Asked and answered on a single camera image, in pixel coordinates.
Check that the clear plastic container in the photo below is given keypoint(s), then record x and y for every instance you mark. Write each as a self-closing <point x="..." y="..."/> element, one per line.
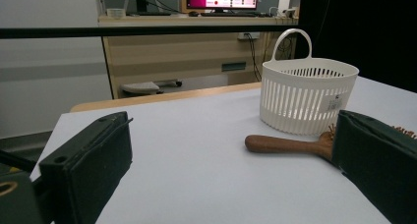
<point x="116" y="13"/>

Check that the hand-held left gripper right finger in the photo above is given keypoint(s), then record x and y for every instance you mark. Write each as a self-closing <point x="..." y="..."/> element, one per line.
<point x="380" y="158"/>

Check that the black horizontal frame bar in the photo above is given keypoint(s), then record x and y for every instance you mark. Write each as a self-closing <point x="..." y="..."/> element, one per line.
<point x="98" y="31"/>

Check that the wooden hairbrush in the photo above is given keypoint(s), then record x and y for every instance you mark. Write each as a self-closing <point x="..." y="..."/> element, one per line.
<point x="278" y="144"/>

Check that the black curtain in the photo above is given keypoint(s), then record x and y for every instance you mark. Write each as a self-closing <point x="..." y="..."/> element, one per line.
<point x="360" y="27"/>

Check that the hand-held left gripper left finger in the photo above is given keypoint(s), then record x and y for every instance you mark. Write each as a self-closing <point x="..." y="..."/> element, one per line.
<point x="88" y="158"/>

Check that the white slotted plastic basket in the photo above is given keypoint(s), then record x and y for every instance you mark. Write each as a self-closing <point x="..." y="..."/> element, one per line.
<point x="295" y="96"/>

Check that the light wooden desk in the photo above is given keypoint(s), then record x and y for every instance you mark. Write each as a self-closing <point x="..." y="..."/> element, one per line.
<point x="177" y="57"/>

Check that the white cabinet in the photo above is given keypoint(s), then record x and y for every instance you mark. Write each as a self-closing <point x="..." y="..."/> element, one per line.
<point x="49" y="86"/>

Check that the black computer mouse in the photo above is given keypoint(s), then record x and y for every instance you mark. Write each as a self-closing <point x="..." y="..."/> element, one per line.
<point x="193" y="13"/>

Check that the black keyboard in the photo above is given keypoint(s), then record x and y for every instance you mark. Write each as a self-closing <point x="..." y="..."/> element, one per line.
<point x="229" y="14"/>

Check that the grey office chair base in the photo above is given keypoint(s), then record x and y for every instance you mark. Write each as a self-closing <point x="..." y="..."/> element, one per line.
<point x="141" y="87"/>

